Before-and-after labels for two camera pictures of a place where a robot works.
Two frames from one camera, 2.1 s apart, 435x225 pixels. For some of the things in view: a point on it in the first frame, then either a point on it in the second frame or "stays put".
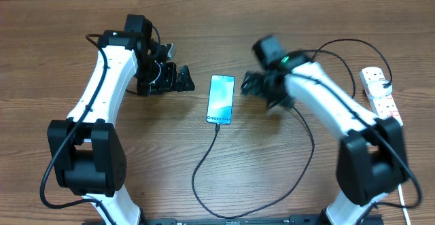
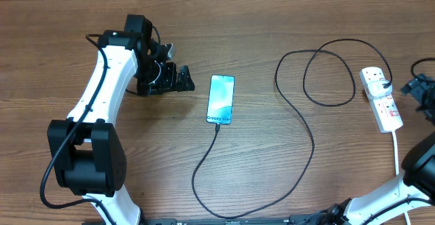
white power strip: [381, 107] stays put
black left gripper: [170, 82] stays put
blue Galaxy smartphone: [221, 99] stays put
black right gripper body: [264, 85] → [425, 89]
